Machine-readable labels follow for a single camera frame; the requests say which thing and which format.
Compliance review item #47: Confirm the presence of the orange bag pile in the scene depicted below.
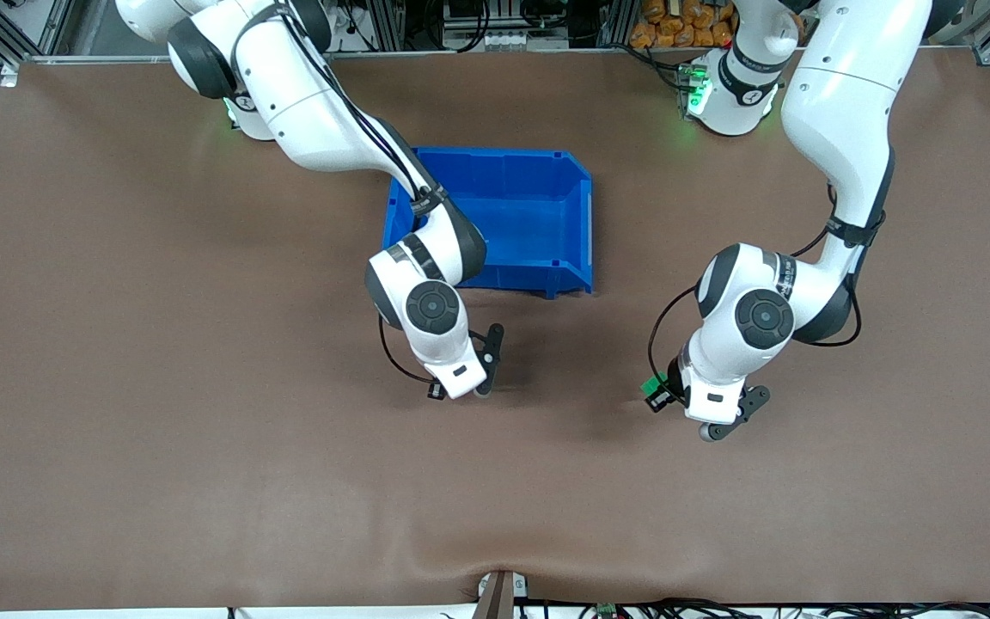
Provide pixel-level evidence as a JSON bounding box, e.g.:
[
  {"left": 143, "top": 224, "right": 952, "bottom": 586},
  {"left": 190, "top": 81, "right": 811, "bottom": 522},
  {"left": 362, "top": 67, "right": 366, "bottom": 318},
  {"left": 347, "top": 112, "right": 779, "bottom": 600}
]
[{"left": 630, "top": 0, "right": 741, "bottom": 49}]

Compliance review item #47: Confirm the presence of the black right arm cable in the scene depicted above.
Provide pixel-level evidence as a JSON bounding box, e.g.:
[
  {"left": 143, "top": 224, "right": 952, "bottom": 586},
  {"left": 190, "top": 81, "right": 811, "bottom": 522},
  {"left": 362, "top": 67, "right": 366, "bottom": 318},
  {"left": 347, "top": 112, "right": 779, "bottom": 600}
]
[{"left": 237, "top": 4, "right": 446, "bottom": 384}]

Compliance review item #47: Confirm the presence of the metal table clamp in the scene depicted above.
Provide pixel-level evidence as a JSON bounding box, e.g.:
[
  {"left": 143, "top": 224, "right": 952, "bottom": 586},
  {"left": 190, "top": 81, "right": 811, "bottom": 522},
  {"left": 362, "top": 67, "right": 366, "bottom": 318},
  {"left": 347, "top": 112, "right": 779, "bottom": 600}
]
[{"left": 476, "top": 569, "right": 530, "bottom": 619}]

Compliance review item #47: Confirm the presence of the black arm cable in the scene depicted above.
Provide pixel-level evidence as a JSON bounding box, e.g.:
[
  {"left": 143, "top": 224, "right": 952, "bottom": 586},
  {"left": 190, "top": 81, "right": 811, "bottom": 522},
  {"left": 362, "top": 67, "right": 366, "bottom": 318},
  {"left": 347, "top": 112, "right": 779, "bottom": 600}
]
[
  {"left": 237, "top": 4, "right": 446, "bottom": 384},
  {"left": 648, "top": 185, "right": 862, "bottom": 396}
]

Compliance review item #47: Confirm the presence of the blue plastic storage bin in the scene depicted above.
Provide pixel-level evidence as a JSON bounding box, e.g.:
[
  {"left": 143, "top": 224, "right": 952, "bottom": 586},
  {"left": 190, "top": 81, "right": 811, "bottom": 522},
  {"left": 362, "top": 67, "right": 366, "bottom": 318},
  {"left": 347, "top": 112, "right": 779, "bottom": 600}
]
[{"left": 382, "top": 146, "right": 595, "bottom": 300}]

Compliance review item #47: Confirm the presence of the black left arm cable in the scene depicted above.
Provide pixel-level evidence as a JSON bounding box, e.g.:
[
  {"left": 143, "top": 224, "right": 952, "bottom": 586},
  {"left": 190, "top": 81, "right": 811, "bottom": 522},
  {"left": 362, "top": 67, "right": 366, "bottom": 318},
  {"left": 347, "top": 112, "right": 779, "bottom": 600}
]
[{"left": 648, "top": 185, "right": 862, "bottom": 396}]

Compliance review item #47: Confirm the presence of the brown table mat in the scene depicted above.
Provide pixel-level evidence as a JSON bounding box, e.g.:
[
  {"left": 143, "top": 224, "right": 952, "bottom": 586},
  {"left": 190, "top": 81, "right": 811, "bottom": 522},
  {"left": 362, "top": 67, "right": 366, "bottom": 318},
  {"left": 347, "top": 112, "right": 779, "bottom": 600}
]
[{"left": 0, "top": 47, "right": 990, "bottom": 613}]

